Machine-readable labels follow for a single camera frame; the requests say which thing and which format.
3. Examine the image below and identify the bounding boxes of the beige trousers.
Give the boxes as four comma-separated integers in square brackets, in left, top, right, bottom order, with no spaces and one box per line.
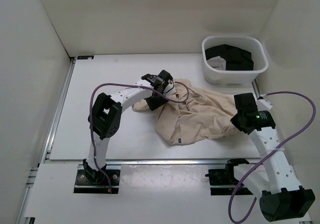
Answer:
[131,77,242,147]

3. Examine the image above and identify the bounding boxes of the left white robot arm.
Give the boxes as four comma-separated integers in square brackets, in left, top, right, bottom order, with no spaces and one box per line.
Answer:
[83,70,176,185]

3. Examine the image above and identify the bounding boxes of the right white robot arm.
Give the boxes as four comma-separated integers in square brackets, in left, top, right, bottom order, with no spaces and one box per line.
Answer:
[224,92,317,224]

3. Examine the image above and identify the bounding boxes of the black trousers in basket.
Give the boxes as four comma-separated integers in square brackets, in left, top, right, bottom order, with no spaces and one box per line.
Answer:
[204,44,254,71]

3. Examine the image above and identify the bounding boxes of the white plastic basket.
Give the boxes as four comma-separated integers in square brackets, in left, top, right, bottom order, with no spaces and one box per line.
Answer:
[201,35,269,85]

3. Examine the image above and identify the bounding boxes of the white front cover plate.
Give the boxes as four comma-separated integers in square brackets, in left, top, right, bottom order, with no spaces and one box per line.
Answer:
[23,164,313,217]

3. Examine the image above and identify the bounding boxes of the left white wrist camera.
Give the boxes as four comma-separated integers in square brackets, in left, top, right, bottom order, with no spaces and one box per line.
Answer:
[162,82,177,97]

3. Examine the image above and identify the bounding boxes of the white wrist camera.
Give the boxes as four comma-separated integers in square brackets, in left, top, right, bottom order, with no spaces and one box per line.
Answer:
[162,82,177,97]
[256,97,273,111]

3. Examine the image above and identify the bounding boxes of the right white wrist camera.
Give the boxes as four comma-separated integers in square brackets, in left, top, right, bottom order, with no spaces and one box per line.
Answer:
[256,97,273,111]

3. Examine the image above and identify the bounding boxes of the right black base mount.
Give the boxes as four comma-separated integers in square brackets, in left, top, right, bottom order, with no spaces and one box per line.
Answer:
[205,158,250,196]

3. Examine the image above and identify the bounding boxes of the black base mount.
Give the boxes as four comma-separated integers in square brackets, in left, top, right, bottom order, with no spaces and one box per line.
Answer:
[205,158,250,196]
[73,160,121,194]

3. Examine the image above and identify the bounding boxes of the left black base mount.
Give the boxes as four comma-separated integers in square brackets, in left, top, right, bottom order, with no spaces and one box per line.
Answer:
[73,160,121,194]

